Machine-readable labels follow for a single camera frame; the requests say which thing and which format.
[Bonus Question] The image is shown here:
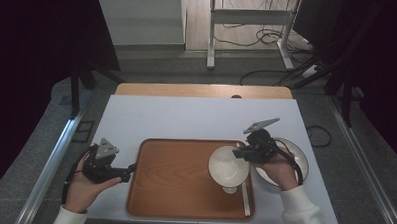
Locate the right hand-held gripper cable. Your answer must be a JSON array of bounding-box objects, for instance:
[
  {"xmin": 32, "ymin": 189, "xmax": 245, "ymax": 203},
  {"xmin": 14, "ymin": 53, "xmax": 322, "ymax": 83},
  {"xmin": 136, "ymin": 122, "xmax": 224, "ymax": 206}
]
[{"xmin": 272, "ymin": 144, "xmax": 305, "ymax": 188}]

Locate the person's left hand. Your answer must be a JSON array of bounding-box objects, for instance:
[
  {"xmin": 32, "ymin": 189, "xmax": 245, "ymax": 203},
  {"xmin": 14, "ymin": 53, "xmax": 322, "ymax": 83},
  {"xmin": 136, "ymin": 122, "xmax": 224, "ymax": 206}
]
[{"xmin": 63, "ymin": 156, "xmax": 123, "ymax": 215}]

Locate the black metal stand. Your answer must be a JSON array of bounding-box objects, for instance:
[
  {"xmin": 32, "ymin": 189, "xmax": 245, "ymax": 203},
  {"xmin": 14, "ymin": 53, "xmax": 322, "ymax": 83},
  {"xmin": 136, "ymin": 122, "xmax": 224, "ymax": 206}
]
[
  {"xmin": 69, "ymin": 64, "xmax": 126, "ymax": 118},
  {"xmin": 290, "ymin": 1, "xmax": 383, "ymax": 127}
]

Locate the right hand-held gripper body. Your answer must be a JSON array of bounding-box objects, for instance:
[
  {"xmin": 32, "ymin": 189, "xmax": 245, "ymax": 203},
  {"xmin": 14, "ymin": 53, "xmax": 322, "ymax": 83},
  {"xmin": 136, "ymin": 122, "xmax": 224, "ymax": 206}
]
[{"xmin": 242, "ymin": 117, "xmax": 282, "ymax": 164}]

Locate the black square floor frame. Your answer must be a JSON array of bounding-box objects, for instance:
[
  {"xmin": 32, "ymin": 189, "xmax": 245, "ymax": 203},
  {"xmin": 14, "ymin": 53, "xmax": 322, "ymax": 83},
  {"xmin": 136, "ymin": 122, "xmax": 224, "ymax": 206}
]
[{"xmin": 70, "ymin": 120, "xmax": 95, "ymax": 144}]

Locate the dark curtain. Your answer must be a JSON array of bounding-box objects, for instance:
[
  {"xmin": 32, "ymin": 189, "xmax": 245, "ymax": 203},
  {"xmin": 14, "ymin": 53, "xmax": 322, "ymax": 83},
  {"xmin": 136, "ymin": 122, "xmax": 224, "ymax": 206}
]
[
  {"xmin": 291, "ymin": 0, "xmax": 397, "ymax": 167},
  {"xmin": 0, "ymin": 0, "xmax": 123, "ymax": 203}
]

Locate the white bowl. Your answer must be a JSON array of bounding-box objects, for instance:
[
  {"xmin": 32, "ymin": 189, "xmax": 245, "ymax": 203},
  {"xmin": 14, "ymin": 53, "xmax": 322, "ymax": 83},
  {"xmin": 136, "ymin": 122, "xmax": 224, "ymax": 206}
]
[{"xmin": 207, "ymin": 144, "xmax": 252, "ymax": 196}]

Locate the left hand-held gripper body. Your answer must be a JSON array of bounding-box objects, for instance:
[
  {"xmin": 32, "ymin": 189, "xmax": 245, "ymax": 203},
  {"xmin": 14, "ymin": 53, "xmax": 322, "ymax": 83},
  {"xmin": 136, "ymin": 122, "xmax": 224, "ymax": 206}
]
[{"xmin": 82, "ymin": 137, "xmax": 130, "ymax": 186}]

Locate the white chopstick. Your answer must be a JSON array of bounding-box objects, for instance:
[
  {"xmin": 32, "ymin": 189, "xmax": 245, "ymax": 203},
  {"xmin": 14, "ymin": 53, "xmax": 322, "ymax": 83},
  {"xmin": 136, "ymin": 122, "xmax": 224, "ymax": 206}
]
[
  {"xmin": 242, "ymin": 182, "xmax": 253, "ymax": 218},
  {"xmin": 240, "ymin": 182, "xmax": 250, "ymax": 217}
]

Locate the wood grain serving tray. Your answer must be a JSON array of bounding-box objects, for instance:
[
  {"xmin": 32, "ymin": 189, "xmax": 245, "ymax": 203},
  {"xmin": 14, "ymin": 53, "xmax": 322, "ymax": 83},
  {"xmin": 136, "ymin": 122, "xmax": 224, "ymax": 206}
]
[{"xmin": 126, "ymin": 137, "xmax": 258, "ymax": 223}]

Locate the person's right hand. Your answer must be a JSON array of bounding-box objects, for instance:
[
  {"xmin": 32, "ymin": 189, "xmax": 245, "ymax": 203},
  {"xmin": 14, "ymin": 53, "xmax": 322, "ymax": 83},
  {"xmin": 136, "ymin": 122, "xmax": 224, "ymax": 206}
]
[{"xmin": 250, "ymin": 147, "xmax": 301, "ymax": 193}]

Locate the black looped floor cable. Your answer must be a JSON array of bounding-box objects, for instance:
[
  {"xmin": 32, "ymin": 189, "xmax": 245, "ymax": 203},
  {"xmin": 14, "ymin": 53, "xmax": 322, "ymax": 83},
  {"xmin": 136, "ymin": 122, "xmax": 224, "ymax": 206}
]
[{"xmin": 305, "ymin": 125, "xmax": 333, "ymax": 149}]

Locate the black floor cable bundle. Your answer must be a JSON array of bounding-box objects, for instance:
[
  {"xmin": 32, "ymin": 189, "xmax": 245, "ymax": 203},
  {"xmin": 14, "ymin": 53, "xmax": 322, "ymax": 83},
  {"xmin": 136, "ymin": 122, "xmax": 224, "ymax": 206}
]
[{"xmin": 213, "ymin": 23, "xmax": 311, "ymax": 52}]

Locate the white panel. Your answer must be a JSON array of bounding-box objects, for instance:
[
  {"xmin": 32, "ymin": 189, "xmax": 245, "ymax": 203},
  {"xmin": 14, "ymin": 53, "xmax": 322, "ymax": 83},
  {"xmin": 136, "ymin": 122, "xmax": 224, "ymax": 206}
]
[{"xmin": 96, "ymin": 0, "xmax": 187, "ymax": 48}]

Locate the white plate with dark rim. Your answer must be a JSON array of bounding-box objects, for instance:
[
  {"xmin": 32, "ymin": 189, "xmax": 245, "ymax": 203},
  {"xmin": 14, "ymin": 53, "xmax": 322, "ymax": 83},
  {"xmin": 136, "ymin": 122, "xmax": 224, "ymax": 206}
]
[{"xmin": 253, "ymin": 136, "xmax": 311, "ymax": 189}]

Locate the aluminium rail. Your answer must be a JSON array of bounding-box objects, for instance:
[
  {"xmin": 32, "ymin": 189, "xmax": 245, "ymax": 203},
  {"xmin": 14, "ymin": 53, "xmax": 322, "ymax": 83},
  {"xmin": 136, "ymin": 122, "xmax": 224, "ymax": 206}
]
[
  {"xmin": 13, "ymin": 85, "xmax": 95, "ymax": 224},
  {"xmin": 322, "ymin": 94, "xmax": 397, "ymax": 224}
]

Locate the white power strip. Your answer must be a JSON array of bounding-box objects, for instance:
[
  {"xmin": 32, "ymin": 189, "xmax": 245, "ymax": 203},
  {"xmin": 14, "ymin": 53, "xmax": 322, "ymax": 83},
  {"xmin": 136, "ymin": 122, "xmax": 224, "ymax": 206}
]
[{"xmin": 301, "ymin": 64, "xmax": 319, "ymax": 79}]

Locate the hand-held gripper cable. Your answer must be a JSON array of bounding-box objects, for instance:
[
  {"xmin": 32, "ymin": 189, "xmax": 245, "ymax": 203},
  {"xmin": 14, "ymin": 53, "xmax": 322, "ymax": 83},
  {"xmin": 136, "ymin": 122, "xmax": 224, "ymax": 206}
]
[
  {"xmin": 272, "ymin": 144, "xmax": 305, "ymax": 188},
  {"xmin": 61, "ymin": 144, "xmax": 94, "ymax": 206}
]

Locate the left hand-held gripper cable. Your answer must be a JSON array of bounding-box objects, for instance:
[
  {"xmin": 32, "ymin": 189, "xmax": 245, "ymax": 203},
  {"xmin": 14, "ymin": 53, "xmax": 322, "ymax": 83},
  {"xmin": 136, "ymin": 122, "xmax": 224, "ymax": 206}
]
[{"xmin": 61, "ymin": 144, "xmax": 94, "ymax": 206}]

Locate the white desk frame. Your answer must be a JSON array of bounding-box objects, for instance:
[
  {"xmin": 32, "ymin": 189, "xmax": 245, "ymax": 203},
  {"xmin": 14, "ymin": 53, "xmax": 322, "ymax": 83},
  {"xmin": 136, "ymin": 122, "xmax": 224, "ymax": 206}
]
[{"xmin": 206, "ymin": 0, "xmax": 298, "ymax": 73}]

